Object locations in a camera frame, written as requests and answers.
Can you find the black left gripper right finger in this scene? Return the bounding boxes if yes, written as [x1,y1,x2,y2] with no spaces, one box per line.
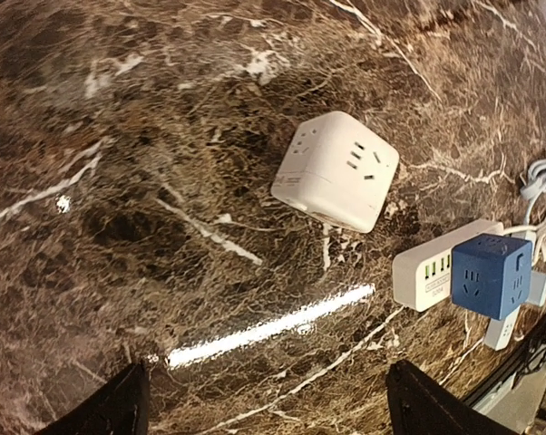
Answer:
[385,361,513,435]

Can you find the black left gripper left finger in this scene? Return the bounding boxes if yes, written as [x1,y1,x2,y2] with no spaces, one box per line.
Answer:
[37,362,151,435]

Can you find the white universal power strip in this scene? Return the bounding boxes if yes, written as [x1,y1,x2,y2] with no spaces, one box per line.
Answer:
[392,219,504,312]

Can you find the blue cube socket adapter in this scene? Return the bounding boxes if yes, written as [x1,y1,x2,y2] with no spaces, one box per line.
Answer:
[451,233,533,320]

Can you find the pink plug adapter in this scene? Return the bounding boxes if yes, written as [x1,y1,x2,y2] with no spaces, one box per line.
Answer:
[526,270,546,307]

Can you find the white cube socket adapter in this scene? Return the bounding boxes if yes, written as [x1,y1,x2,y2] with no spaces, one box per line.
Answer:
[270,111,399,234]

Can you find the light blue power strip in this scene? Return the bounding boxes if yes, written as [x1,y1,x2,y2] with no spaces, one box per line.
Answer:
[483,308,520,351]

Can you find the light blue power cable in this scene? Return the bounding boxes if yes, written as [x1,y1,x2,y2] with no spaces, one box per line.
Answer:
[517,149,546,226]

